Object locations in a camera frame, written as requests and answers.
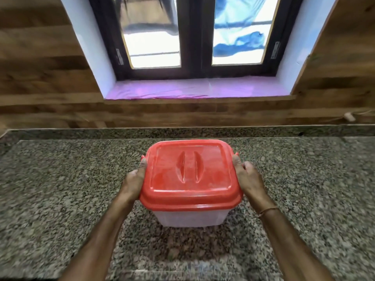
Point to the person's left hand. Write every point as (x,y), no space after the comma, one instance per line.
(132,185)

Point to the person's right hand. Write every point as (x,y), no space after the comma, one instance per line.
(252,184)

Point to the person's right thumb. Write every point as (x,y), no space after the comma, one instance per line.
(236,163)

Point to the person's left thumb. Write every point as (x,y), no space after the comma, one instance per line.
(143,168)

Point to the red plastic container lid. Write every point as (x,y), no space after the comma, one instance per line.
(190,178)

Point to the clear plastic storage container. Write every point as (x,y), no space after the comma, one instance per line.
(190,218)

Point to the person's left forearm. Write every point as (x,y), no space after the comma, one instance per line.
(99,245)

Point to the person's right forearm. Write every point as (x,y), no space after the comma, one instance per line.
(290,248)

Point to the pink plastic sill sheet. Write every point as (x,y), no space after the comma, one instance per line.
(196,89)

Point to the metal window hinge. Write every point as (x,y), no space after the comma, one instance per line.
(119,56)
(275,50)

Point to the blue cloth outside window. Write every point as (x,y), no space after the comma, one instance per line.
(238,29)

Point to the dark cloth outside window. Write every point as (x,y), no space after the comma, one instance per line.
(152,14)

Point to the small white wall plug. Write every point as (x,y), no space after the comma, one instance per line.
(349,116)

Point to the dark wooden window frame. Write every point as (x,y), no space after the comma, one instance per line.
(194,40)

